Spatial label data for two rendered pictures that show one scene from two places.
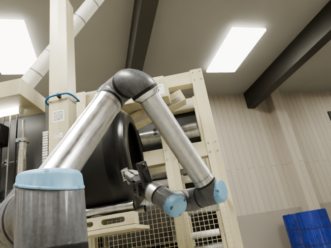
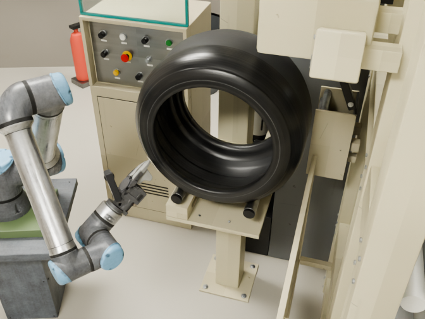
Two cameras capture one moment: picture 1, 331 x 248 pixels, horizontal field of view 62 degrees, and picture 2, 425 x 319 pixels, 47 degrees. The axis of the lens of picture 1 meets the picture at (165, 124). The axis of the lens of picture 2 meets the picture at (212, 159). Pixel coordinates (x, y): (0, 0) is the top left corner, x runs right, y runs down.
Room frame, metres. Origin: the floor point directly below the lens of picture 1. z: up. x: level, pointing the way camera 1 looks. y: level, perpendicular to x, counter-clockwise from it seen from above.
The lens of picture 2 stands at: (1.87, -1.10, 2.10)
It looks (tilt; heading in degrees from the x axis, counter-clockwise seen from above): 36 degrees down; 102
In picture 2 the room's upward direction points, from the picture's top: 1 degrees clockwise
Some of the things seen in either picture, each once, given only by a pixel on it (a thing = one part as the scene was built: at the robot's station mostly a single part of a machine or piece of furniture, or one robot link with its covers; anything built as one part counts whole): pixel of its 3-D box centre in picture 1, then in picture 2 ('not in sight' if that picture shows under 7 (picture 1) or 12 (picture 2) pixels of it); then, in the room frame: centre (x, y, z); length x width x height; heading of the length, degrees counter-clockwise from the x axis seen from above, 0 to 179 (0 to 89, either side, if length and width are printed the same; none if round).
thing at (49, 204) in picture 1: (49, 208); (1, 173); (0.65, 0.30, 0.82); 0.17 x 0.15 x 0.18; 48
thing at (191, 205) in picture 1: (189, 200); (104, 250); (1.27, -0.05, 0.86); 0.12 x 0.12 x 0.09; 48
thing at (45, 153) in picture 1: (47, 170); not in sight; (1.58, 0.73, 1.19); 0.05 x 0.04 x 0.48; 176
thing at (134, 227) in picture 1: (111, 231); (224, 197); (1.60, 0.39, 0.80); 0.37 x 0.36 x 0.02; 176
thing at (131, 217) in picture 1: (102, 223); (191, 184); (1.46, 0.40, 0.83); 0.36 x 0.09 x 0.06; 86
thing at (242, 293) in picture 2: not in sight; (229, 276); (1.60, 0.64, 0.01); 0.27 x 0.27 x 0.02; 86
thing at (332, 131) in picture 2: not in sight; (332, 133); (2.00, 0.58, 1.05); 0.20 x 0.15 x 0.30; 86
